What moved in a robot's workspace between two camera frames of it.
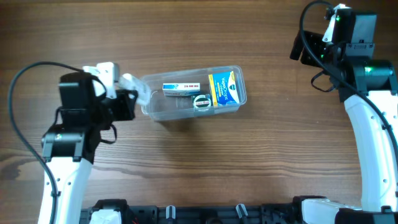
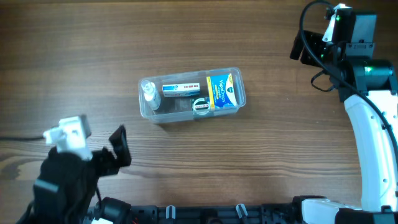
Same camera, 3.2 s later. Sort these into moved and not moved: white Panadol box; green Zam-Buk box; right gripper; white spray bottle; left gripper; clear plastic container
Moved: left gripper; white spray bottle; green Zam-Buk box
Not moved: right gripper; clear plastic container; white Panadol box
